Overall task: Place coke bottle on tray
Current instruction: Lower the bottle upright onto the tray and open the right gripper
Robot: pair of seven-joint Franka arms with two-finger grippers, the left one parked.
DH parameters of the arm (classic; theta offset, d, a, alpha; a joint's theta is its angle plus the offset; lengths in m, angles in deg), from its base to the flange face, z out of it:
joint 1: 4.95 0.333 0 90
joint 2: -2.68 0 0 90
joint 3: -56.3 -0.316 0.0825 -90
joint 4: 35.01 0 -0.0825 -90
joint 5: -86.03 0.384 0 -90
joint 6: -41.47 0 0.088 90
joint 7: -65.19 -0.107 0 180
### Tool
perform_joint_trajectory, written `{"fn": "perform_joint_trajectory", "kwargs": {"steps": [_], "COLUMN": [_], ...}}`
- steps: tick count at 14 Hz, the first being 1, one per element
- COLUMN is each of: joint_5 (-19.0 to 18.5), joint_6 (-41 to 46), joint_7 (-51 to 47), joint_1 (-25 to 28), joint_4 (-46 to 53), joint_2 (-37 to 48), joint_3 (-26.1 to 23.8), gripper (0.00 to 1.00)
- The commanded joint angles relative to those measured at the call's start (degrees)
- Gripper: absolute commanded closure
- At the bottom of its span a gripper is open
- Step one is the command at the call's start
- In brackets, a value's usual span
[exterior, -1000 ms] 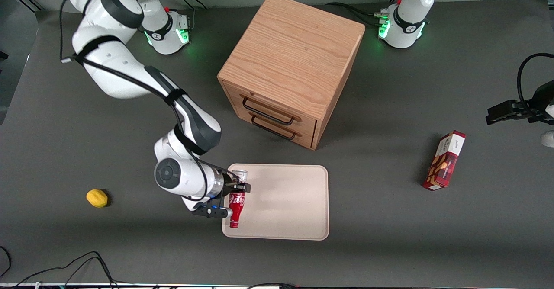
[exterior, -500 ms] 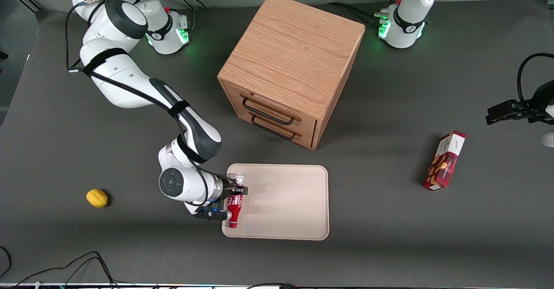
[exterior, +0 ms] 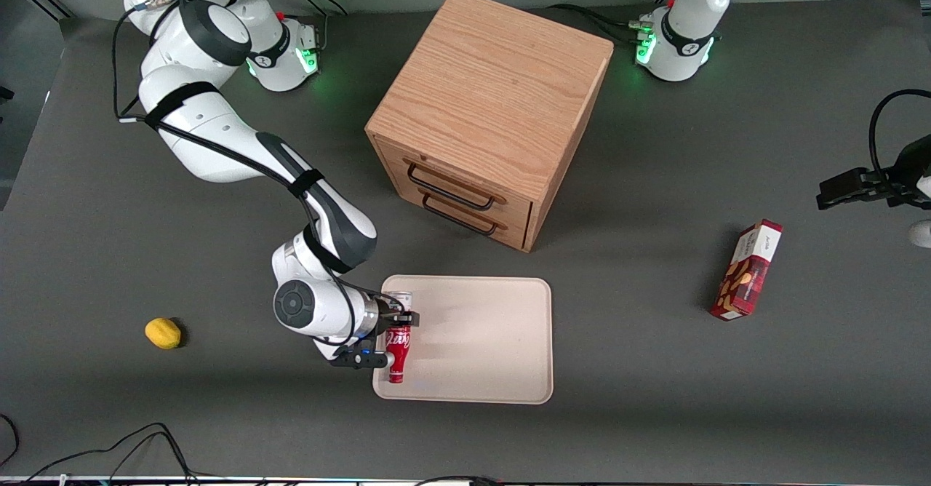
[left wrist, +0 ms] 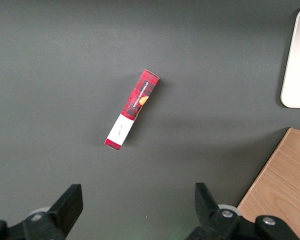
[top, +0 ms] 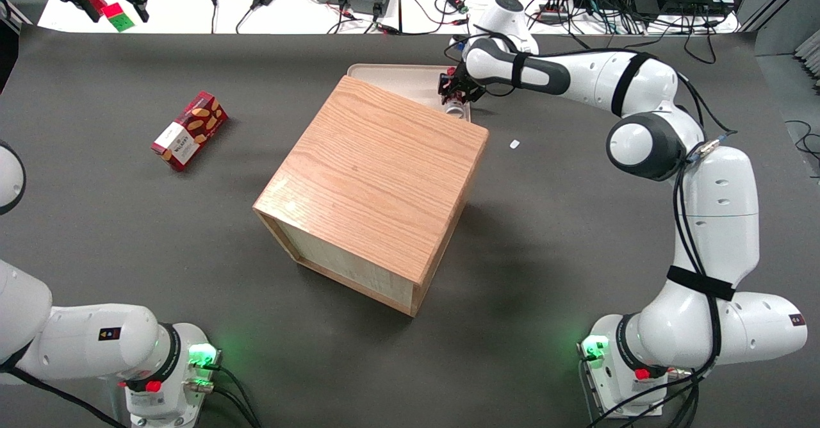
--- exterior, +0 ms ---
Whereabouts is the black right arm base cable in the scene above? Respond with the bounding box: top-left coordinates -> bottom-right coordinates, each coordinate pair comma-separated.
275,0 -> 350,50

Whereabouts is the black metal drawer handle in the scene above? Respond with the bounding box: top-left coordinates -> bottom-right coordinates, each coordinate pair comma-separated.
407,162 -> 498,212
421,194 -> 500,238

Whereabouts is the wooden drawer front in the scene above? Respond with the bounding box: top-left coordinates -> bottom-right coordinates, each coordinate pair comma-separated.
396,180 -> 532,252
375,139 -> 535,219

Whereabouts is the red coke bottle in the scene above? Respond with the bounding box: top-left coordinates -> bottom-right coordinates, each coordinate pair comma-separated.
384,290 -> 415,385

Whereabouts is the yellow lemon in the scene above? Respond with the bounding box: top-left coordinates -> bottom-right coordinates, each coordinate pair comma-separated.
144,316 -> 183,351

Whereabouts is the black left arm base cable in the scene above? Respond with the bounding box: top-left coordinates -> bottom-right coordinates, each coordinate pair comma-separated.
547,0 -> 681,44

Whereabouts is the beige rectangular tray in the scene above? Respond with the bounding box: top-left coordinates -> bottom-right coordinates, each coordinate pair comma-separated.
372,274 -> 554,405

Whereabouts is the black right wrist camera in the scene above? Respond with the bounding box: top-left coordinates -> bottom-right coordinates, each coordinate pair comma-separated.
329,348 -> 395,370

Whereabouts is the black arm base cable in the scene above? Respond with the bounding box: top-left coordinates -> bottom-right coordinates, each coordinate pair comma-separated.
547,0 -> 681,44
275,0 -> 350,50

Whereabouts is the red almond snack box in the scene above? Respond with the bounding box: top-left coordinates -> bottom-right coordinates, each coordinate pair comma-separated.
709,218 -> 785,322

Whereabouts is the oak wooden drawer cabinet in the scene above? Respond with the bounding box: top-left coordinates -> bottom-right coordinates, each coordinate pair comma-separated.
364,0 -> 615,253

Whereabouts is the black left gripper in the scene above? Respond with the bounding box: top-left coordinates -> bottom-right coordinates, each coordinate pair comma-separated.
815,135 -> 931,211

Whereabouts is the black left gripper cable loop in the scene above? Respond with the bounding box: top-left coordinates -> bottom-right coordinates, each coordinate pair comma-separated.
868,89 -> 931,181

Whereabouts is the black floor cable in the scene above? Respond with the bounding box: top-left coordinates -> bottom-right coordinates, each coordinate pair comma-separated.
28,422 -> 201,485
0,413 -> 20,467

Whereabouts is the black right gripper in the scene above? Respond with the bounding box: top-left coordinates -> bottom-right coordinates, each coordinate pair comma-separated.
361,293 -> 421,354

